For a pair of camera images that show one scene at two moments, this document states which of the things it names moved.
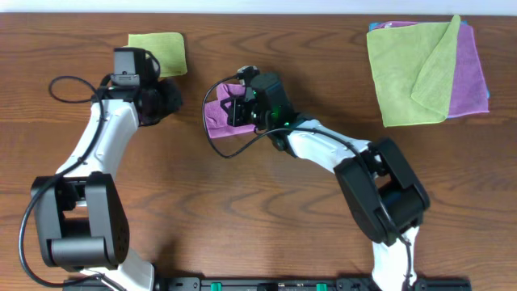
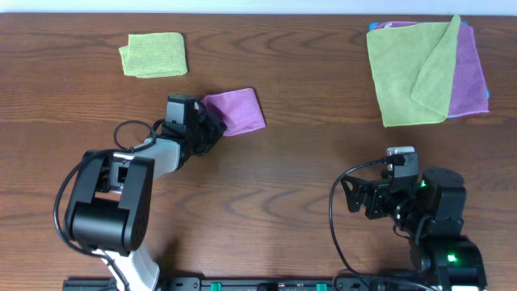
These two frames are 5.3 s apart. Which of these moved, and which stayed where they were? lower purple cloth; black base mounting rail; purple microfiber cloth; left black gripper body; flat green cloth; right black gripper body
Moved: left black gripper body; purple microfiber cloth; right black gripper body
Stayed: black base mounting rail; lower purple cloth; flat green cloth
